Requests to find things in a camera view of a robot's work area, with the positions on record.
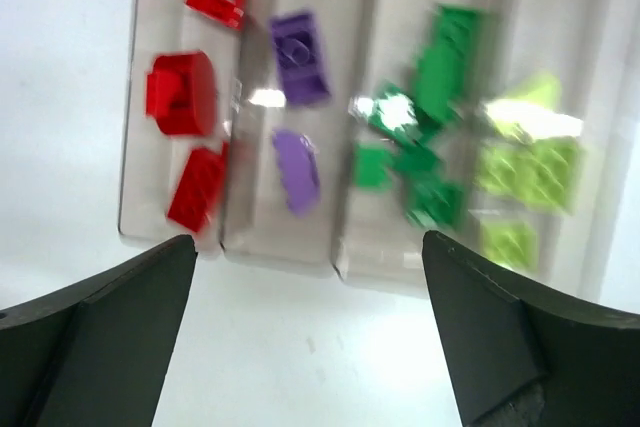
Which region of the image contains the purple slanted lego piece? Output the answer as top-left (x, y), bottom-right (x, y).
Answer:
top-left (271, 129), bottom-right (320, 217)

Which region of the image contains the green arch lego piece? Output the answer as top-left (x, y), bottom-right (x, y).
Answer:
top-left (367, 83), bottom-right (421, 144)

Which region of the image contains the purple curved lego brick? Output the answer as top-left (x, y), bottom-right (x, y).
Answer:
top-left (269, 10), bottom-right (331, 106)

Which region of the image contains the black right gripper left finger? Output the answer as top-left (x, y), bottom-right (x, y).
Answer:
top-left (1, 235), bottom-right (197, 426)

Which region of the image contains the green small lego brick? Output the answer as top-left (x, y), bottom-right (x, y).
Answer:
top-left (353, 144), bottom-right (393, 191)

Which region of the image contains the green round-notch lego brick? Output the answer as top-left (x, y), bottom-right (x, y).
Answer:
top-left (405, 182), bottom-right (464, 228)

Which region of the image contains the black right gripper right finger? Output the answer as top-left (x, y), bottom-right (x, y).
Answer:
top-left (422, 230), bottom-right (639, 426)

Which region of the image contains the green square lego plate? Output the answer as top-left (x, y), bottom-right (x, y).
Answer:
top-left (392, 143), bottom-right (443, 182)

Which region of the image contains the red large lego brick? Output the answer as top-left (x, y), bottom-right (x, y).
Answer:
top-left (167, 142), bottom-right (230, 234)

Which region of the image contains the red curved lego brick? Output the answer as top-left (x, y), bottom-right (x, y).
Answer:
top-left (145, 50), bottom-right (217, 137)

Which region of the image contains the dark green lego brick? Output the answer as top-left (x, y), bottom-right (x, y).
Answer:
top-left (413, 41), bottom-right (465, 125)

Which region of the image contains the lime curved lego brick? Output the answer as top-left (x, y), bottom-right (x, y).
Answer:
top-left (475, 144), bottom-right (527, 197)

